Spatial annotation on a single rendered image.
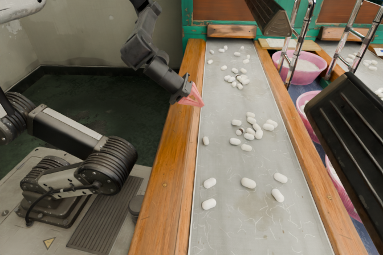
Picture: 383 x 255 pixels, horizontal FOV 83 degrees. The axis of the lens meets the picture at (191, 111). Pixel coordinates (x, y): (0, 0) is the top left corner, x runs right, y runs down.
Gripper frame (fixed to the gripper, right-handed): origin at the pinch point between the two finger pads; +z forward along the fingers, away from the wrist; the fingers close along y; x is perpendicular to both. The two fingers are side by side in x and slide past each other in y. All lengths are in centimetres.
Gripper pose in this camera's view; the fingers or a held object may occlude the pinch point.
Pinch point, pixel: (200, 104)
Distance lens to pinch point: 67.5
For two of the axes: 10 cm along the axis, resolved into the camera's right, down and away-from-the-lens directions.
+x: -6.4, 5.7, 5.2
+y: 1.0, -6.0, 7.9
